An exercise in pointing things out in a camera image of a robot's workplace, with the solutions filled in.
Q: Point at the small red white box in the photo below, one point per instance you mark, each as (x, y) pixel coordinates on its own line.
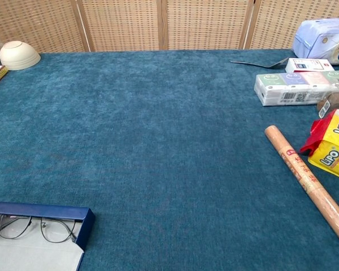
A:
(308, 65)

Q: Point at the woven bamboo folding screen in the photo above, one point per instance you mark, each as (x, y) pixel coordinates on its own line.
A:
(124, 25)

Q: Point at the teal table cloth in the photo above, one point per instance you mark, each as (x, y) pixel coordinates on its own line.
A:
(169, 169)

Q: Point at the blue folding glasses case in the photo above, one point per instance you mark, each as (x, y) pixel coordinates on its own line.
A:
(39, 210)

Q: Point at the brown snack pack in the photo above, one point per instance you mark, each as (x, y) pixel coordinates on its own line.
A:
(334, 101)

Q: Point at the large pale blue tissue pack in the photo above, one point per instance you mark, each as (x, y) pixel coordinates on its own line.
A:
(316, 39)

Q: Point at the wrapped wooden rolling pin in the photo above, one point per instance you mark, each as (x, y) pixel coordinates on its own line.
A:
(299, 169)

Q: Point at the thin metal eyeglasses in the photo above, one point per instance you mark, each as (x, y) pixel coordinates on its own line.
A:
(56, 230)

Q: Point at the cream upturned bowl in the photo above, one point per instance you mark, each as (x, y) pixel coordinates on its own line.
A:
(18, 56)

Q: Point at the yellow Lipo snack bag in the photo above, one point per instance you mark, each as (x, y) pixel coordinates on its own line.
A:
(333, 152)

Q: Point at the metal spoon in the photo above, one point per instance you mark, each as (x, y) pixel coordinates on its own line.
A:
(279, 65)

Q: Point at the pastel pocket tissue multipack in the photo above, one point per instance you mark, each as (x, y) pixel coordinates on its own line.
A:
(285, 90)

